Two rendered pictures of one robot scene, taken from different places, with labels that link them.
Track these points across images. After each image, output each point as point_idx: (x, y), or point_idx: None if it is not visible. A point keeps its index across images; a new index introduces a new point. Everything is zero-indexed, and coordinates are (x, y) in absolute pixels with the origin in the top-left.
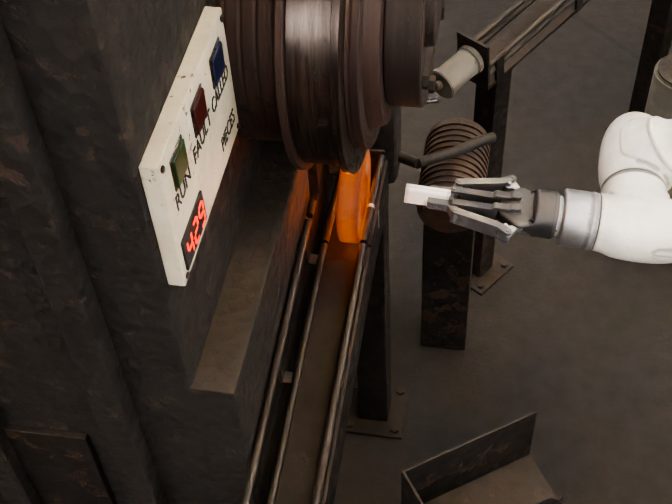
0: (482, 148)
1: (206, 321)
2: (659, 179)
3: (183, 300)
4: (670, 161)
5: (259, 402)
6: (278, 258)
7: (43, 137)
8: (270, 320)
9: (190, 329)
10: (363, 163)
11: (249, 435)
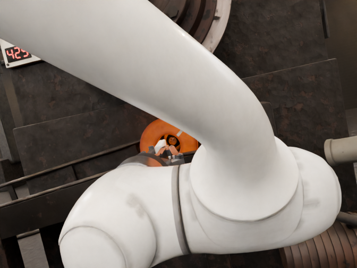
0: None
1: (45, 115)
2: (171, 184)
3: (23, 86)
4: (192, 170)
5: (44, 166)
6: (88, 123)
7: None
8: (69, 142)
9: (27, 103)
10: (163, 120)
11: (27, 167)
